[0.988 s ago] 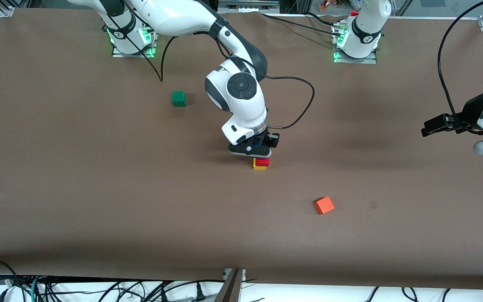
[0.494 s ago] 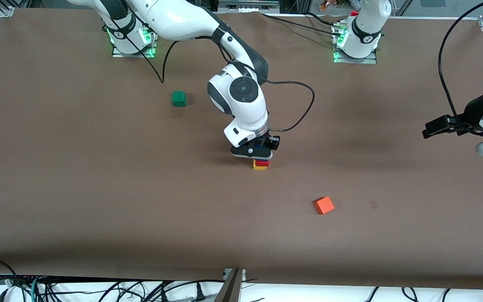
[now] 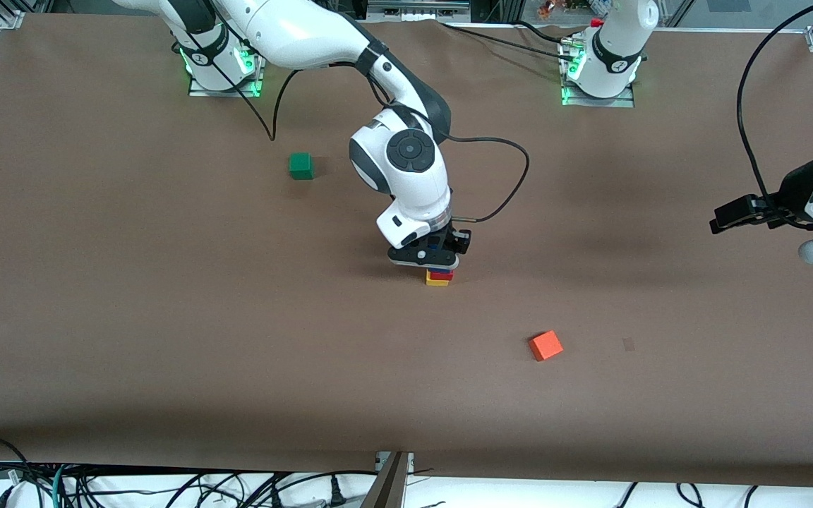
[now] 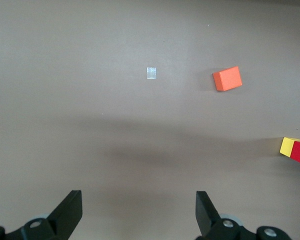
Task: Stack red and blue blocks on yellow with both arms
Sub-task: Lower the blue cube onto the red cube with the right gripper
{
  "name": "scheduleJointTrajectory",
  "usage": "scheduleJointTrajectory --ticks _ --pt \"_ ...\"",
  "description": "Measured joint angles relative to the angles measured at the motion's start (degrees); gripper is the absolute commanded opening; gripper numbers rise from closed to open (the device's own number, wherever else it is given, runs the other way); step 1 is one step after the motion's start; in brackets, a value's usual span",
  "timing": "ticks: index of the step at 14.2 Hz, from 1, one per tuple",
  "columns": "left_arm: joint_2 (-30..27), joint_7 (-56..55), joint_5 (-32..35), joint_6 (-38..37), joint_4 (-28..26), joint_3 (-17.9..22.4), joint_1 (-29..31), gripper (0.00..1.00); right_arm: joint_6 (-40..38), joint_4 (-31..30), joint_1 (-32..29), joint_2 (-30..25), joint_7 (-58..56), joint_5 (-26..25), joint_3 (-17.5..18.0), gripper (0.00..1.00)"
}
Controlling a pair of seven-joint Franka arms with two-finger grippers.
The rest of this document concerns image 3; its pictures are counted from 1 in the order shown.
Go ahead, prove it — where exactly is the orange block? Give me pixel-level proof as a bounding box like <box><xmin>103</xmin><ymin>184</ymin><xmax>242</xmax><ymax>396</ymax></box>
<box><xmin>528</xmin><ymin>330</ymin><xmax>565</xmax><ymax>362</ymax></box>

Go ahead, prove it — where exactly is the brown paper table cover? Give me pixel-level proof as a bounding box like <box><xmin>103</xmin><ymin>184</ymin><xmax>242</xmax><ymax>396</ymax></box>
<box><xmin>0</xmin><ymin>13</ymin><xmax>813</xmax><ymax>489</ymax></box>

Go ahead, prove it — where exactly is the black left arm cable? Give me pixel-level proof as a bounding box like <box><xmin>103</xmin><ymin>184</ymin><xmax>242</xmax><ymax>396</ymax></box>
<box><xmin>736</xmin><ymin>0</ymin><xmax>813</xmax><ymax>209</ymax></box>

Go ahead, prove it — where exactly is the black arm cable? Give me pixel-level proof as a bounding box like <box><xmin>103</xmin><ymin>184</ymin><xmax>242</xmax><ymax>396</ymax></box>
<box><xmin>212</xmin><ymin>42</ymin><xmax>531</xmax><ymax>224</ymax></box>
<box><xmin>736</xmin><ymin>0</ymin><xmax>813</xmax><ymax>209</ymax></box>

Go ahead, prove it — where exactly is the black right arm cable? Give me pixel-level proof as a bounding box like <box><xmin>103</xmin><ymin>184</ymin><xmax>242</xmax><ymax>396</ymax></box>
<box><xmin>212</xmin><ymin>42</ymin><xmax>531</xmax><ymax>224</ymax></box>

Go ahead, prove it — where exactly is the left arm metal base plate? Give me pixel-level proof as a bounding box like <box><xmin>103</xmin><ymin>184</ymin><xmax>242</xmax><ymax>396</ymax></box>
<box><xmin>559</xmin><ymin>39</ymin><xmax>637</xmax><ymax>109</ymax></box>

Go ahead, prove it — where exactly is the black cable lying on table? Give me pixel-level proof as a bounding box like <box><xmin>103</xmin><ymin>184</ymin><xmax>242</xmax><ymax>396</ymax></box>
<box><xmin>438</xmin><ymin>20</ymin><xmax>585</xmax><ymax>63</ymax></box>

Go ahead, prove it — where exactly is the aluminium frame rail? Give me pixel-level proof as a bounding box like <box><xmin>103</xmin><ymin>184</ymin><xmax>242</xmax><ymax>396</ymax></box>
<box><xmin>366</xmin><ymin>0</ymin><xmax>472</xmax><ymax>22</ymax></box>

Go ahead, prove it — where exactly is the metal table edge bracket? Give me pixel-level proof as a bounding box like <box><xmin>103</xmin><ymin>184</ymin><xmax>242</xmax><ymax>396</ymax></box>
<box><xmin>361</xmin><ymin>452</ymin><xmax>416</xmax><ymax>508</ymax></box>

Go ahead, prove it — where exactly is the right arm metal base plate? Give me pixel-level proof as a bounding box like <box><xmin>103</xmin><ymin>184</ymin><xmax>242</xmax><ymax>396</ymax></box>
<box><xmin>188</xmin><ymin>42</ymin><xmax>270</xmax><ymax>98</ymax></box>

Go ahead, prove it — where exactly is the black power plug cable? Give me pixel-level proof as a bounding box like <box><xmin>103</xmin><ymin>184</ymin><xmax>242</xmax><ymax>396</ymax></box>
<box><xmin>265</xmin><ymin>470</ymin><xmax>379</xmax><ymax>508</ymax></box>

